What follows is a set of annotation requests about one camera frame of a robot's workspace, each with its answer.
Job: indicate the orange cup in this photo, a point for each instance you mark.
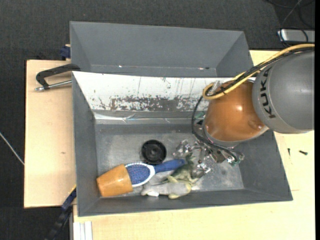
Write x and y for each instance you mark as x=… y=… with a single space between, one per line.
x=115 y=181

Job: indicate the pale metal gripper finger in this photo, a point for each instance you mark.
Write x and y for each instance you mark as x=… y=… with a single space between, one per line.
x=184 y=149
x=203 y=168

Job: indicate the black round disc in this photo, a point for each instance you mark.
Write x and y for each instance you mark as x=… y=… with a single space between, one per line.
x=153 y=152

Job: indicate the blue hairbrush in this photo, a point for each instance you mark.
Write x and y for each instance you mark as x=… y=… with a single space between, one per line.
x=140 y=174

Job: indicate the pale wood board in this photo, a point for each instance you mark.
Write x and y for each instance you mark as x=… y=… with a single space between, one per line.
x=48 y=134

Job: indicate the grey metal bin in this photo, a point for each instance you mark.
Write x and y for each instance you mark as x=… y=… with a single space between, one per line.
x=155 y=46

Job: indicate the green toy dinosaur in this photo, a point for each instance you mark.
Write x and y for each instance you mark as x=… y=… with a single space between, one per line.
x=183 y=174

